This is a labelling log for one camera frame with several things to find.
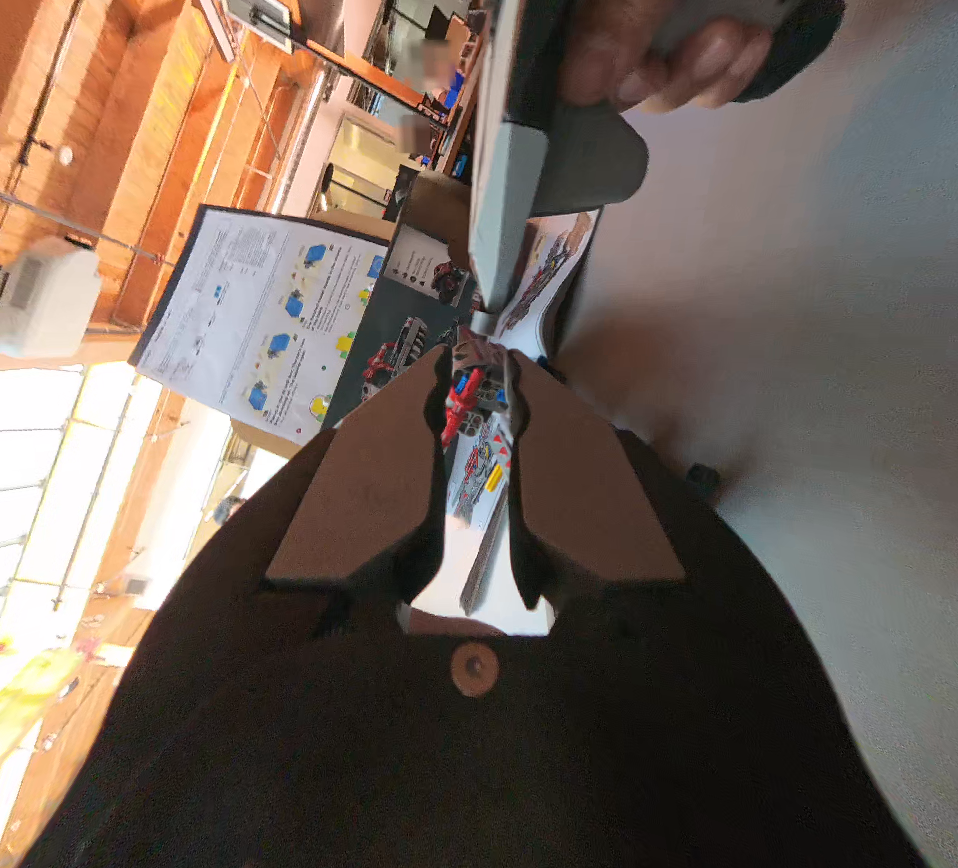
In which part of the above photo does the person's right hand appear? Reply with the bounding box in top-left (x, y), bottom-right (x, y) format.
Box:
top-left (560, 0), bottom-right (899, 115)

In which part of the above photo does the lego instruction booklet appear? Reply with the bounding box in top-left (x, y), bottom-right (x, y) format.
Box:
top-left (442, 210), bottom-right (603, 618)

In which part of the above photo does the dark lego set box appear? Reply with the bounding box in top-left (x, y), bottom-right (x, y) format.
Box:
top-left (320, 171), bottom-right (480, 435)

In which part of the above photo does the white ceiling heater unit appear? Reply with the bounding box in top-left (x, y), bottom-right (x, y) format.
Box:
top-left (0, 235), bottom-right (102, 360)

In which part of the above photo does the hanging rectangular light fixture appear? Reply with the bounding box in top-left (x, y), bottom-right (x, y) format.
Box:
top-left (212, 0), bottom-right (293, 55)

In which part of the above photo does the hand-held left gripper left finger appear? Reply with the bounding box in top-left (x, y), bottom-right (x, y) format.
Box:
top-left (265, 343), bottom-right (450, 618)

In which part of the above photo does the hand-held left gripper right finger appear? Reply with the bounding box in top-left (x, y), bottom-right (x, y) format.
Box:
top-left (506, 350), bottom-right (687, 618)

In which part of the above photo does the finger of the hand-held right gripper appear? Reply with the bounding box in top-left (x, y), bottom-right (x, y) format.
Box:
top-left (466, 0), bottom-right (549, 313)

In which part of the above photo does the silver ventilation duct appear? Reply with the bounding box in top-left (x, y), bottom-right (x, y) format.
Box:
top-left (277, 71), bottom-right (330, 211)

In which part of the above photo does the partly built lego truck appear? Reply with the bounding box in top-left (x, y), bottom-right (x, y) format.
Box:
top-left (442, 325), bottom-right (555, 450)

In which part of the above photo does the printed instruction sheet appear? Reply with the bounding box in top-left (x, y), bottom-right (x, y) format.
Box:
top-left (127, 204), bottom-right (392, 447)

